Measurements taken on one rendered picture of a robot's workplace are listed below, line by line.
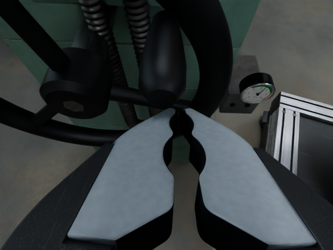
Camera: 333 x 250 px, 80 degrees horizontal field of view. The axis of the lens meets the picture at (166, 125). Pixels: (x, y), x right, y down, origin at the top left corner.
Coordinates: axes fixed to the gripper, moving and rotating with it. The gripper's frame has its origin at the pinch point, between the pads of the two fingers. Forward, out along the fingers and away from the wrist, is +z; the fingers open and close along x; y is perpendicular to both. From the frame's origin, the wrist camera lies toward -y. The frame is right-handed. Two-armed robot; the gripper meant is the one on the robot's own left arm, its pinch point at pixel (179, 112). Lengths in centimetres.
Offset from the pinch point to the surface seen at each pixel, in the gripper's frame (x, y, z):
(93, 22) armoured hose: -8.4, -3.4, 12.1
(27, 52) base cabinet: -28.6, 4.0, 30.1
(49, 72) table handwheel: -10.9, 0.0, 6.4
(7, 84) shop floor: -97, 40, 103
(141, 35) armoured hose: -3.6, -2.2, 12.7
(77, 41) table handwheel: -10.0, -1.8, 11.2
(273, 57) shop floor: 70, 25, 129
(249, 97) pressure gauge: 15.5, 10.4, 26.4
